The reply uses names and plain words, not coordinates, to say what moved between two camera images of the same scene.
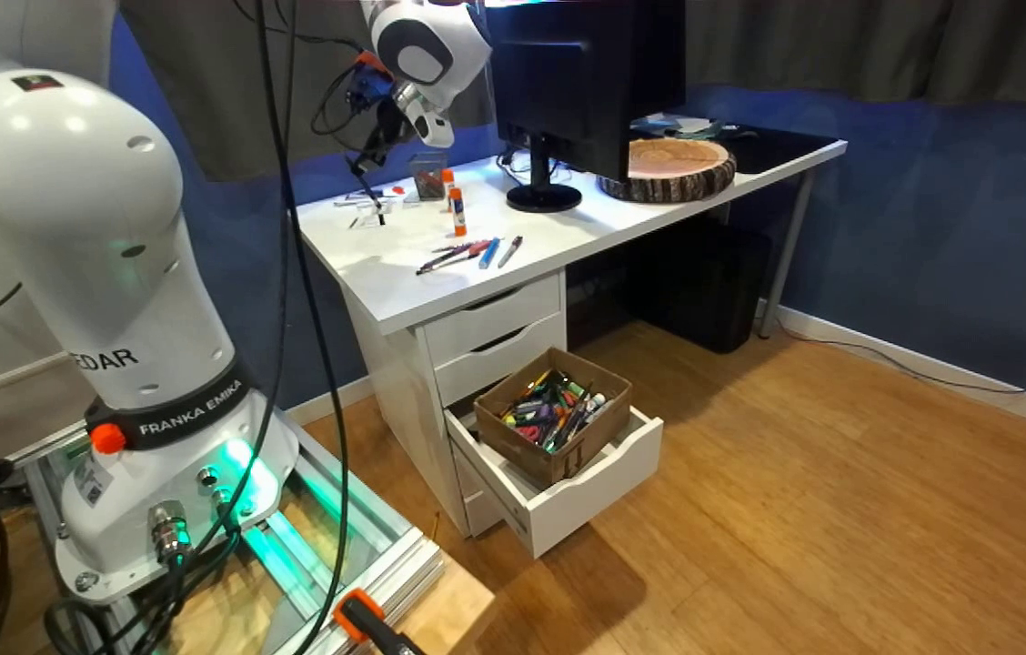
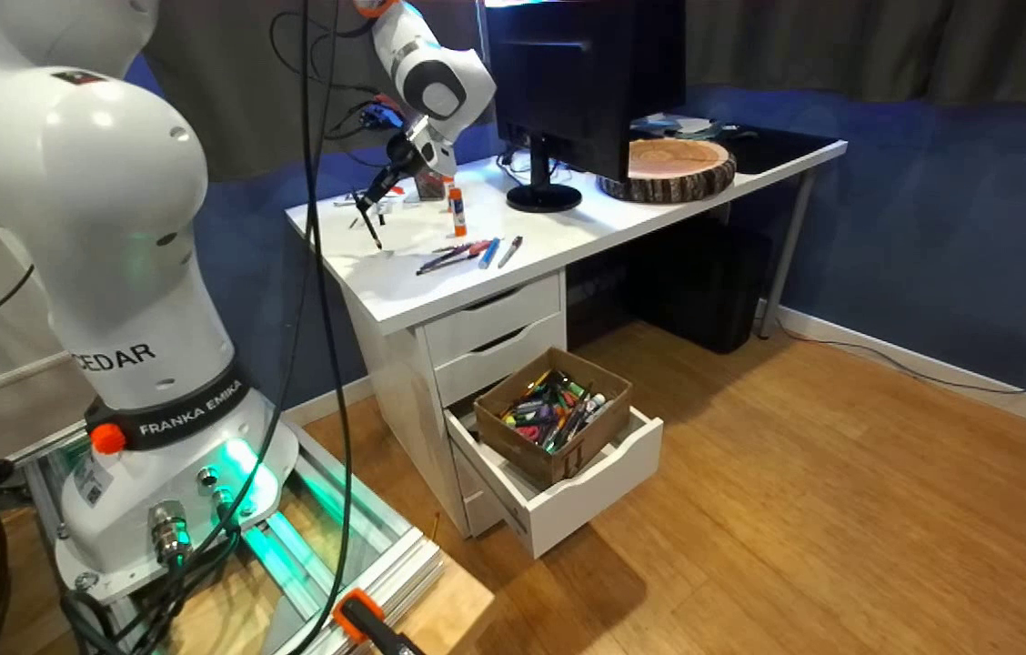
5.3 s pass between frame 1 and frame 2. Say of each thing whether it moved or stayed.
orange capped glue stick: stayed
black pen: moved
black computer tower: stayed
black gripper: moved
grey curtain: stayed
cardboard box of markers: stayed
